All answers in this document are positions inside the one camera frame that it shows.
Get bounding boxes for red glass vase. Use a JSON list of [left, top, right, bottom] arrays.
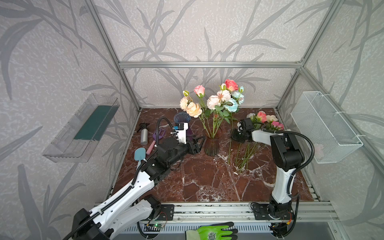
[[204, 128, 223, 157]]

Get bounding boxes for blue purple glass vase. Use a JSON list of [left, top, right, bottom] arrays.
[[174, 112, 193, 140]]

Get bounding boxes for light blue flower stem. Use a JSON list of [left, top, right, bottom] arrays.
[[215, 84, 245, 127]]

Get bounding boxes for white rose stem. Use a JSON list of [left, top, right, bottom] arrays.
[[205, 84, 231, 139]]

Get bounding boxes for small pink rose stem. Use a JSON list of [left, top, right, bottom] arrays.
[[194, 85, 214, 138]]

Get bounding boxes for pink red rose stem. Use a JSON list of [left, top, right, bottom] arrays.
[[217, 79, 242, 127]]

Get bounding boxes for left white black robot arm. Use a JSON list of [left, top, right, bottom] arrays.
[[64, 123, 206, 240]]

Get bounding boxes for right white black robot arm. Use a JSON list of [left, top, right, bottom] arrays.
[[232, 129, 309, 220]]

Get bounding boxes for pink white flower bunch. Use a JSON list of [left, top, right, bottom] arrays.
[[233, 111, 285, 173]]

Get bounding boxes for purple scissors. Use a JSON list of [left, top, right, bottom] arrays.
[[153, 129, 166, 142]]

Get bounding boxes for pink purple garden fork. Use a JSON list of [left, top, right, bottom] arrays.
[[146, 140, 156, 155]]

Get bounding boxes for spray bottle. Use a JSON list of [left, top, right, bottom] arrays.
[[137, 123, 150, 146]]

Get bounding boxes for light blue spatula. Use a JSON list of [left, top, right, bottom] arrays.
[[134, 148, 146, 169]]

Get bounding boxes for green circuit board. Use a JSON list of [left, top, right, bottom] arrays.
[[145, 223, 166, 232]]

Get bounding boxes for green work glove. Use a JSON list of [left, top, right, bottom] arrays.
[[185, 222, 238, 240]]

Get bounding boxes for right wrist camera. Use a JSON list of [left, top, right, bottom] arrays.
[[237, 118, 254, 132]]

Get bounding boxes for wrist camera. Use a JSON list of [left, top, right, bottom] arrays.
[[171, 123, 189, 144], [237, 118, 254, 132]]

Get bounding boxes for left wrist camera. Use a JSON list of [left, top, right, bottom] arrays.
[[171, 123, 189, 144]]

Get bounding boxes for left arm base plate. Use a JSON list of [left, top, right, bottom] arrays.
[[153, 204, 175, 221]]

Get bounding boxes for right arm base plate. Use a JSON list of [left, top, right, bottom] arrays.
[[250, 202, 293, 221]]

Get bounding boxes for white wire mesh basket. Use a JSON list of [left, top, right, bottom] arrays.
[[291, 91, 364, 164]]

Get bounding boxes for aluminium front rail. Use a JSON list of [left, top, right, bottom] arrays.
[[86, 201, 340, 224]]

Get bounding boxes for aluminium cage frame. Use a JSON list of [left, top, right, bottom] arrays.
[[84, 0, 384, 175]]

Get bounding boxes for clear plastic wall shelf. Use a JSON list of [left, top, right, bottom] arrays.
[[43, 94, 120, 163]]

